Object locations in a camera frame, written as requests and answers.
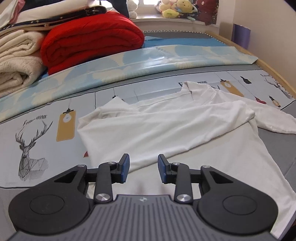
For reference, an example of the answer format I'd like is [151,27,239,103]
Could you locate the yellow plush toys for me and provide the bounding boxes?
[158,0,199,20]

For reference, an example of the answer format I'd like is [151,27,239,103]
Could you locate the white plush toy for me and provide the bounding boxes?
[126,0,137,19]

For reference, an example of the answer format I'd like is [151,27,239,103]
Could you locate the wooden bed frame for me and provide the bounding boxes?
[206,29,296,99]

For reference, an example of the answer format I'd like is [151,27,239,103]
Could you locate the dark red cushion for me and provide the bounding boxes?
[195,0,219,26]

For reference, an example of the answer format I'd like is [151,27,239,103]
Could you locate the deer print bed sheet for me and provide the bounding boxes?
[1,68,295,188]

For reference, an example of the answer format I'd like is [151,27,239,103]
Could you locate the white folded pillow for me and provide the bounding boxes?
[13,0,98,23]

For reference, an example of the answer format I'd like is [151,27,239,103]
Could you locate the light blue patterned mat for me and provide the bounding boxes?
[1,45,258,121]

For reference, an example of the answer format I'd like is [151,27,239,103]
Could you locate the white t-shirt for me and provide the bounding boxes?
[78,82,295,237]

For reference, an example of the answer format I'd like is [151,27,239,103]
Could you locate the red folded blanket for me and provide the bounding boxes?
[40,11,144,75]

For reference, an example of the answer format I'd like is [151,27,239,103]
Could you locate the dark blue shark plush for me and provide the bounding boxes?
[108,0,130,18]

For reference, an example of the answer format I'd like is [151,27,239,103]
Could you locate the pink folded cloth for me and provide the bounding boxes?
[9,0,26,24]

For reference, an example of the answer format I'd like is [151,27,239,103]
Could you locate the cream folded blanket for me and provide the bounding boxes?
[1,30,46,97]

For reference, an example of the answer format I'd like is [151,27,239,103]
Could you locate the blue bed sheet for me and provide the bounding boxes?
[142,36,228,48]

